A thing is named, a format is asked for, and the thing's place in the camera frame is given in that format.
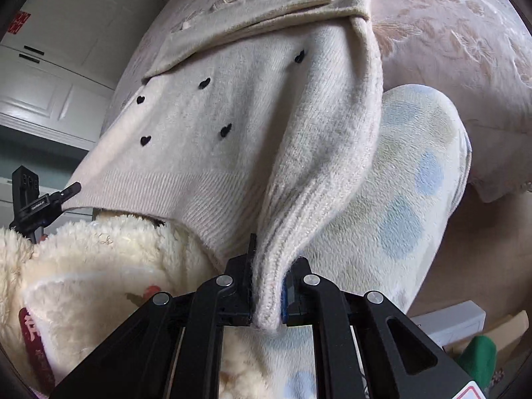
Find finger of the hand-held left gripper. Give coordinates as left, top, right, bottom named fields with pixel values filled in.
left=42, top=181, right=82, bottom=213

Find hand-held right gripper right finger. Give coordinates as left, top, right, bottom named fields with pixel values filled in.
left=281, top=257, right=475, bottom=399

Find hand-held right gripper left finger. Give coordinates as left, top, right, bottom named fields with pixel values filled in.
left=50, top=235, right=257, bottom=399

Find cream sweater with black hearts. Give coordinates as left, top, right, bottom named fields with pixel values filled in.
left=62, top=0, right=385, bottom=338

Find cream fluffy sherpa garment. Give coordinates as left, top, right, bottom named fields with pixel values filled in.
left=0, top=212, right=267, bottom=399

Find white wardrobe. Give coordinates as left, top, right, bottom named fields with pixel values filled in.
left=0, top=0, right=172, bottom=151

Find pale fleece blanket blue dots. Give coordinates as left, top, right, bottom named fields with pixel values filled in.
left=220, top=84, right=473, bottom=399

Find white box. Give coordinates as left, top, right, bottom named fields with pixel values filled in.
left=409, top=300, right=487, bottom=348

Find red paper wardrobe sticker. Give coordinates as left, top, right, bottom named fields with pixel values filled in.
left=7, top=11, right=32, bottom=36

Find green cloth item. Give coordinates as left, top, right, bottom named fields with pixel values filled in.
left=456, top=334, right=499, bottom=388

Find cardboard box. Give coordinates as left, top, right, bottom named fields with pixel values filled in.
left=444, top=310, right=531, bottom=367

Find pink embroidered bedspread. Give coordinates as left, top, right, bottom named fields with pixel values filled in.
left=100, top=0, right=532, bottom=204

